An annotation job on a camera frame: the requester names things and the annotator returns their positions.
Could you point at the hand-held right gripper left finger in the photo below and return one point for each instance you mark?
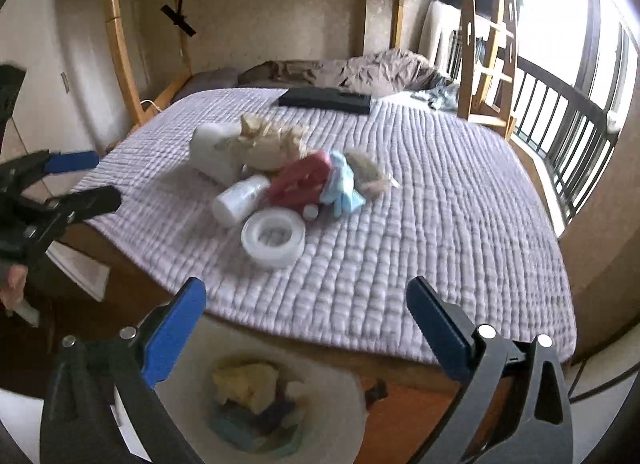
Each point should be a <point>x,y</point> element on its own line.
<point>175,331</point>

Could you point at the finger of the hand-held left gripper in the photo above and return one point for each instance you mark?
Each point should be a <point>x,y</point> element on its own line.
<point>87,204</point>
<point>72,161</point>

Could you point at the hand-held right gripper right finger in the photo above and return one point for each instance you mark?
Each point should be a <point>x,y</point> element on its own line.
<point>440,331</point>

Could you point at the white bin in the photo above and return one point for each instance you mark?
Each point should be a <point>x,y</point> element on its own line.
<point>330,409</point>

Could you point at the clear tape roll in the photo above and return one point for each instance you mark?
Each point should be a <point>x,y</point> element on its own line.
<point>273,239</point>

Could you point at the small white plastic bottle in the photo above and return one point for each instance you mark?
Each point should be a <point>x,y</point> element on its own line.
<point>240,199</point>

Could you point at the beige bandage roll packet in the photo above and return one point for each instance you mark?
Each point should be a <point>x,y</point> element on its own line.
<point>369,171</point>

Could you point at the beige plastic bag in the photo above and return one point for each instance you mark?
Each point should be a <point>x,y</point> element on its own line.
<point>270,141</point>

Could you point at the person's left hand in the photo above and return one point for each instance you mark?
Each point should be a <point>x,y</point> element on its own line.
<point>12,286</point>

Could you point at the crumpled yellow paper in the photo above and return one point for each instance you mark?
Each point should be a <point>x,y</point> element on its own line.
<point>245,386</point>

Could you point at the lilac quilted blanket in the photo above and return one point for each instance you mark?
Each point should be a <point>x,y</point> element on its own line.
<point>425,224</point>

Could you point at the grey pillow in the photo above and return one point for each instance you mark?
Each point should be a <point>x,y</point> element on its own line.
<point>210,80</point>

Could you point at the blue face mask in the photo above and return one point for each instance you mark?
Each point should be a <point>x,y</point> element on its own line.
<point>341,186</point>

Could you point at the small white cap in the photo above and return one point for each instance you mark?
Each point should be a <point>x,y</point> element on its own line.
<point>310,212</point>

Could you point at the red round toy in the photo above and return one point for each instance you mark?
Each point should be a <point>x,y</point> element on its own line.
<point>297,184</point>

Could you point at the pale bed sheet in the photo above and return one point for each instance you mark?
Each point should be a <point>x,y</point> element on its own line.
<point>400,100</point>

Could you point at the blue-grey clothes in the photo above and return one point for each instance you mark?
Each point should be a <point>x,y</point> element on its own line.
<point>444,94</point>

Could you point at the black balcony railing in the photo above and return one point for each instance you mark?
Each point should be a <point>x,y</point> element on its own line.
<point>565,129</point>

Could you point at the black laptop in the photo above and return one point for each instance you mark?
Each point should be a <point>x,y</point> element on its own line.
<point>325,98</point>

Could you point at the brown duvet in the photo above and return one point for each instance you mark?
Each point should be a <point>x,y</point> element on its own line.
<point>350,71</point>

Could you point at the wooden bunk bed ladder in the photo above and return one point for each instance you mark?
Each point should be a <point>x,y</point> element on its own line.
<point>492,59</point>

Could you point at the white leaning board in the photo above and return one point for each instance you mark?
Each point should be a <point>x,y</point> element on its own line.
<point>440,31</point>

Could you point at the wall outlet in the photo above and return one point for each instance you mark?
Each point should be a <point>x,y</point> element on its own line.
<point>65,82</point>

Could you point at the wooden bunk bed frame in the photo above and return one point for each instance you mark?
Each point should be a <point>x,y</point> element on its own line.
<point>125,44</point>

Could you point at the black clamp bracket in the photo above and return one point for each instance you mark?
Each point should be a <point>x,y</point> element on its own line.
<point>178,19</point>

